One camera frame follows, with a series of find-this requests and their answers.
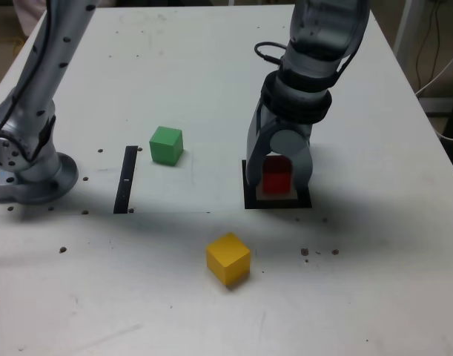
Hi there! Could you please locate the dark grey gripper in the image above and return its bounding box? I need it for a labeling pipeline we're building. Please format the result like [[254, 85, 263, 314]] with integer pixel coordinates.
[[245, 99, 316, 196]]

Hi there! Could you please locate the red cube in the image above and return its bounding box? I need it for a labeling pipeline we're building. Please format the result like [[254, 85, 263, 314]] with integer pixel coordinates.
[[262, 156, 294, 194]]

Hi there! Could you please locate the green cube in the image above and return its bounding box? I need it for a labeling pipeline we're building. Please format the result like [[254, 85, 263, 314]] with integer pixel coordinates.
[[148, 125, 184, 165]]

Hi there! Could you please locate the yellow cube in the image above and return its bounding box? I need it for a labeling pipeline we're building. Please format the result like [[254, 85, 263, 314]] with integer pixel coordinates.
[[205, 232, 251, 286]]

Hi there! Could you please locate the black tape square outline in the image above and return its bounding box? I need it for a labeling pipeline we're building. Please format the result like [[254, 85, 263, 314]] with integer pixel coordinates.
[[242, 159, 313, 211]]

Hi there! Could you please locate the black tape strip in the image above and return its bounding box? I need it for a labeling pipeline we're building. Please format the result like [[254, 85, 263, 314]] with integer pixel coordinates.
[[113, 145, 139, 215]]

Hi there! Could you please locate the white cable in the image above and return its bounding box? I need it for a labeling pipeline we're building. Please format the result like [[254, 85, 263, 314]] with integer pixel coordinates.
[[414, 47, 453, 97]]

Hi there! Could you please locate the white metal post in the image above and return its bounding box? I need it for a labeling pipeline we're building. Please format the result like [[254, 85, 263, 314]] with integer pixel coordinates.
[[392, 0, 415, 56]]

